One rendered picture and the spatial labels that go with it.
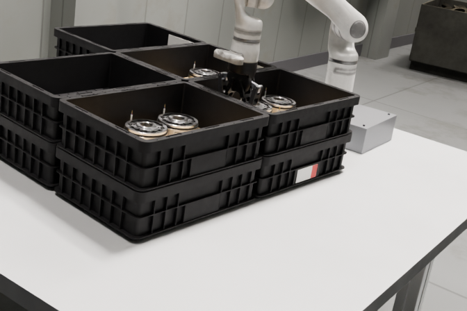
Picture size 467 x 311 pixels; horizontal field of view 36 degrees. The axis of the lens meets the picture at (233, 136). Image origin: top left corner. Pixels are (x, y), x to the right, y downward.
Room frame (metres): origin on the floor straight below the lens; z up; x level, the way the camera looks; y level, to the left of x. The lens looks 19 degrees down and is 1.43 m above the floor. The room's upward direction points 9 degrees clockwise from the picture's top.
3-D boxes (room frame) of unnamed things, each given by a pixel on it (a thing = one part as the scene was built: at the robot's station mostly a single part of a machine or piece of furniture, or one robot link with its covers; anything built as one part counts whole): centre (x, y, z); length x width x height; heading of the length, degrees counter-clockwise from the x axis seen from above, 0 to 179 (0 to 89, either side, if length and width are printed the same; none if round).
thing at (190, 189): (1.55, 0.16, 0.76); 0.40 x 0.30 x 0.12; 141
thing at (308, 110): (1.86, -0.10, 0.92); 0.40 x 0.30 x 0.02; 141
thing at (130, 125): (1.60, 0.21, 0.86); 0.10 x 0.10 x 0.01
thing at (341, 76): (2.23, -0.31, 0.87); 0.09 x 0.09 x 0.17; 58
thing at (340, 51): (2.23, -0.30, 1.03); 0.09 x 0.09 x 0.17; 23
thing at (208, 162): (1.55, 0.16, 0.87); 0.40 x 0.30 x 0.11; 141
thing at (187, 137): (1.55, 0.16, 0.92); 0.40 x 0.30 x 0.02; 141
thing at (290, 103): (1.99, -0.11, 0.86); 0.10 x 0.10 x 0.01
